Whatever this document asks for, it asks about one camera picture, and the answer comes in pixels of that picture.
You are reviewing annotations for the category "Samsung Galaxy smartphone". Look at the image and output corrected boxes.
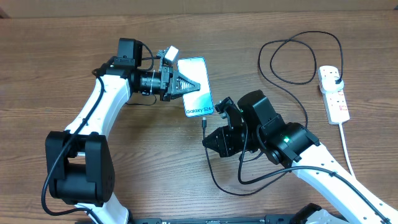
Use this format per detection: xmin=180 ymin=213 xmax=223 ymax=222
xmin=177 ymin=57 xmax=214 ymax=118

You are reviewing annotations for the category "black USB charging cable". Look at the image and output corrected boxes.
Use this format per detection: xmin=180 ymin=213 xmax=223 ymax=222
xmin=201 ymin=30 xmax=345 ymax=197

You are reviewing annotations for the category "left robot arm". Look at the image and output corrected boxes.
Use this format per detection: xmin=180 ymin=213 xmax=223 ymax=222
xmin=40 ymin=38 xmax=201 ymax=223

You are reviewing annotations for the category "white charger plug adapter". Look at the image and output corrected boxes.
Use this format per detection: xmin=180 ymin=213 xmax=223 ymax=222
xmin=320 ymin=77 xmax=345 ymax=94

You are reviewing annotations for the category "white power strip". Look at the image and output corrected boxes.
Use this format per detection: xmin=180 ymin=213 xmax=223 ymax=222
xmin=317 ymin=65 xmax=350 ymax=124

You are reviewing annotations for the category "cardboard box wall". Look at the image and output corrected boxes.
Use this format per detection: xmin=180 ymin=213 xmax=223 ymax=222
xmin=1 ymin=0 xmax=397 ymax=19

